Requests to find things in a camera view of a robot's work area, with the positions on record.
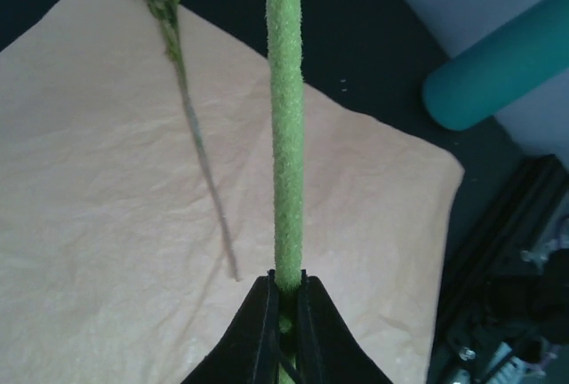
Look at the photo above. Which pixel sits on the teal cylindrical vase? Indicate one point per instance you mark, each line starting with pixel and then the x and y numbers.
pixel 513 60

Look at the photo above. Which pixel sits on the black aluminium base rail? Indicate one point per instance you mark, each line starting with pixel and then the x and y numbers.
pixel 504 291

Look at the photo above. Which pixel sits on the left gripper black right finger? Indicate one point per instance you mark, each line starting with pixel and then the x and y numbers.
pixel 327 352

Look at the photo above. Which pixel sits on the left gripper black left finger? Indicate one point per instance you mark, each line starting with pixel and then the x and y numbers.
pixel 246 352

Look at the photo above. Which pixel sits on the pink artificial flower bunch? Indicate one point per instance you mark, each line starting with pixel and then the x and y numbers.
pixel 166 13

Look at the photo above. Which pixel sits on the orange artificial flower bunch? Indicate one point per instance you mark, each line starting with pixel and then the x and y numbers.
pixel 283 21

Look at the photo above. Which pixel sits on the green and orange wrapping paper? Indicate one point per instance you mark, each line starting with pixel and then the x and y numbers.
pixel 113 269

